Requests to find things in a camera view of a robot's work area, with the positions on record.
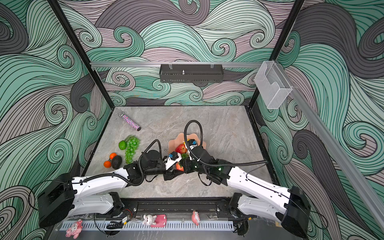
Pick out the red fake apple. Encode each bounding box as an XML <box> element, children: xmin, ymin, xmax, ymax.
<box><xmin>175</xmin><ymin>143</ymin><xmax>188</xmax><ymax>154</ymax></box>

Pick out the pink wavy fruit bowl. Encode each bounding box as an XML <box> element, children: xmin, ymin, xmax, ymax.
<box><xmin>167</xmin><ymin>133</ymin><xmax>201</xmax><ymax>155</ymax></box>

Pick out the green fake lime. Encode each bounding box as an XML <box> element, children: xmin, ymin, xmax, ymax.
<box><xmin>119</xmin><ymin>141</ymin><xmax>127</xmax><ymax>150</ymax></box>

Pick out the dark fake avocado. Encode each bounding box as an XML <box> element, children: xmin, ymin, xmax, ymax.
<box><xmin>111</xmin><ymin>155</ymin><xmax>123</xmax><ymax>170</ymax></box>

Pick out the red fake strawberry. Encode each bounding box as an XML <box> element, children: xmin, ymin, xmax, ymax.
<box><xmin>176</xmin><ymin>163</ymin><xmax>184</xmax><ymax>172</ymax></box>

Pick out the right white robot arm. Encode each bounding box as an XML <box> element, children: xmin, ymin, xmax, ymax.
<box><xmin>184</xmin><ymin>146</ymin><xmax>311</xmax><ymax>239</ymax></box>

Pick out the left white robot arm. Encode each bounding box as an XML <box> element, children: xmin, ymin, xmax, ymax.
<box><xmin>38</xmin><ymin>150</ymin><xmax>182</xmax><ymax>228</ymax></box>

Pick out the green fake grape bunch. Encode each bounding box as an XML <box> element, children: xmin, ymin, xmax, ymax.
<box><xmin>125</xmin><ymin>135</ymin><xmax>140</xmax><ymax>164</ymax></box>

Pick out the orange fake tangerine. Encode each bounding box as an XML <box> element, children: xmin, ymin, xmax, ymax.
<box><xmin>110</xmin><ymin>153</ymin><xmax>117</xmax><ymax>160</ymax></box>
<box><xmin>104</xmin><ymin>161</ymin><xmax>112</xmax><ymax>168</ymax></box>

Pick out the white bunny pink toy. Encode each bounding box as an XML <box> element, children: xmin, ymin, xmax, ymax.
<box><xmin>143</xmin><ymin>215</ymin><xmax>167</xmax><ymax>228</ymax></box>

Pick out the small pink figurine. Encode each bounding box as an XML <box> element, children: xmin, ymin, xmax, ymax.
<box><xmin>192</xmin><ymin>211</ymin><xmax>201</xmax><ymax>226</ymax></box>

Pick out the purple sprinkle tube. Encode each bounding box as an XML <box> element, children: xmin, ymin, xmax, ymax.
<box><xmin>118</xmin><ymin>112</ymin><xmax>141</xmax><ymax>131</ymax></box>

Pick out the pink plush toy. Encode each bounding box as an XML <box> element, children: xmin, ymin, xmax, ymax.
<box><xmin>66</xmin><ymin>220</ymin><xmax>83</xmax><ymax>240</ymax></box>

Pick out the white slotted cable duct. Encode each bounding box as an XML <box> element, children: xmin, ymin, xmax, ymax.
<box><xmin>59</xmin><ymin>220</ymin><xmax>235</xmax><ymax>232</ymax></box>

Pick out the black wall tray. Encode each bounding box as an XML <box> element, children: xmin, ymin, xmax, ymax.
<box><xmin>159</xmin><ymin>65</ymin><xmax>224</xmax><ymax>84</ymax></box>

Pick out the aluminium rail back wall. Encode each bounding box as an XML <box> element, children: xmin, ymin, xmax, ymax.
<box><xmin>90</xmin><ymin>61</ymin><xmax>262</xmax><ymax>69</ymax></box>

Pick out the aluminium rail wall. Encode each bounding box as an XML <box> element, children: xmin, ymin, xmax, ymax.
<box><xmin>90</xmin><ymin>61</ymin><xmax>262</xmax><ymax>69</ymax></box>
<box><xmin>274</xmin><ymin>61</ymin><xmax>384</xmax><ymax>230</ymax></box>

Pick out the clear plastic wall holder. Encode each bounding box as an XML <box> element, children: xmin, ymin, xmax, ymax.
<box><xmin>255</xmin><ymin>61</ymin><xmax>292</xmax><ymax>110</ymax></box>

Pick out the aluminium rail right wall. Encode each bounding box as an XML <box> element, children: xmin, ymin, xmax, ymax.
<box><xmin>274</xmin><ymin>61</ymin><xmax>384</xmax><ymax>230</ymax></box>

